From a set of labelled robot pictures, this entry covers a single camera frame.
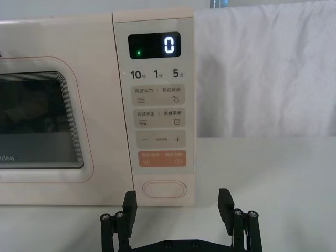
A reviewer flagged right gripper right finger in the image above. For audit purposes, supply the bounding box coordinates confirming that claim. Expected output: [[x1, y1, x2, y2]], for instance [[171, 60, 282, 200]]
[[217, 188, 264, 252]]

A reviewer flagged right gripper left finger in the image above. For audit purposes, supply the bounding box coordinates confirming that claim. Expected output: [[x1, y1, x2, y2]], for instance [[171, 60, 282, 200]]
[[99, 190, 139, 252]]

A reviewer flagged white table cloth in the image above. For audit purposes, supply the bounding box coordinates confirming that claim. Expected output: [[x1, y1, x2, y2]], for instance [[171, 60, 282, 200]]
[[0, 135, 336, 252]]

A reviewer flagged oven control panel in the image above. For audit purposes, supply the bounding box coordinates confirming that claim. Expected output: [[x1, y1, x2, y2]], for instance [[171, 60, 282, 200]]
[[112, 12, 196, 207]]

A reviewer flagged cream microwave oven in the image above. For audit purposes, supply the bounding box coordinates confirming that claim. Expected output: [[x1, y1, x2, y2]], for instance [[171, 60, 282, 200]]
[[0, 12, 196, 207]]

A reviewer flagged white curtain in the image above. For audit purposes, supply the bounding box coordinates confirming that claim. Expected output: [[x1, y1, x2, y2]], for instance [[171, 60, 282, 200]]
[[0, 0, 336, 139]]

